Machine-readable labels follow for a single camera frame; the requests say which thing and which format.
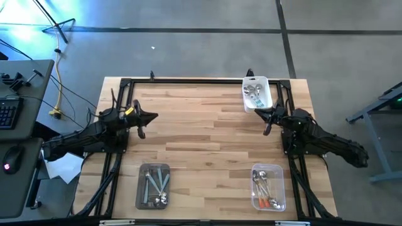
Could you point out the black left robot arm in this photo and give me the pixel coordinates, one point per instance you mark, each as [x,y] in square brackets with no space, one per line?
[78,138]

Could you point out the black tripod stand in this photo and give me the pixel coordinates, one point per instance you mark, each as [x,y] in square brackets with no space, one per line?
[57,27]

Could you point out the yellow tag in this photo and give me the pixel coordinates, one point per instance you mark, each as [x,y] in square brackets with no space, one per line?
[129,110]

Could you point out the clear plastic bin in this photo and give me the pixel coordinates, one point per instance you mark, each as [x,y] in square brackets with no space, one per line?
[281,175]

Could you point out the grey translucent plastic bin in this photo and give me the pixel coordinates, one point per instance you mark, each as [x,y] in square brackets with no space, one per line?
[140,201]

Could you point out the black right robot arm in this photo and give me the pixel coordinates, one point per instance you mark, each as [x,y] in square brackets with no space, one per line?
[329,141]

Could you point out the black frame clamp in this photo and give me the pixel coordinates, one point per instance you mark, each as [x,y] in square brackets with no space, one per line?
[151,75]
[249,73]

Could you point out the white plastic bin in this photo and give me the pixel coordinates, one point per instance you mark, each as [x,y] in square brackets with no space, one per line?
[268,94]

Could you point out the white paper sheet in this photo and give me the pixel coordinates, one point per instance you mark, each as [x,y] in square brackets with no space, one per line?
[59,169]

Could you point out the white label strip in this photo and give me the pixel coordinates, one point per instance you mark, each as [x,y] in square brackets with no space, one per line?
[292,223]
[117,222]

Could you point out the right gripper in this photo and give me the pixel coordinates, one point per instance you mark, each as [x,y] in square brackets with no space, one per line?
[281,115]

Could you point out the black computer mouse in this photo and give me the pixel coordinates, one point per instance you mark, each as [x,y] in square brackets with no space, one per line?
[12,160]

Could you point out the grey desk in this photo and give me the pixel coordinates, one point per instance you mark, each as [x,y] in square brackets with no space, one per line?
[31,110]

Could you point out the black desk clamp mount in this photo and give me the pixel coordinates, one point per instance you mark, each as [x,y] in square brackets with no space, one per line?
[15,82]

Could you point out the black computer with green light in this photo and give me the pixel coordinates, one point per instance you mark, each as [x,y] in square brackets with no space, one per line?
[395,99]

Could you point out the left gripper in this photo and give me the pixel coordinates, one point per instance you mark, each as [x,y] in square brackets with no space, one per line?
[124,123]

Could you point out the black keyboard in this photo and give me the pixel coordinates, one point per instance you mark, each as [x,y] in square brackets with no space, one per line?
[9,113]

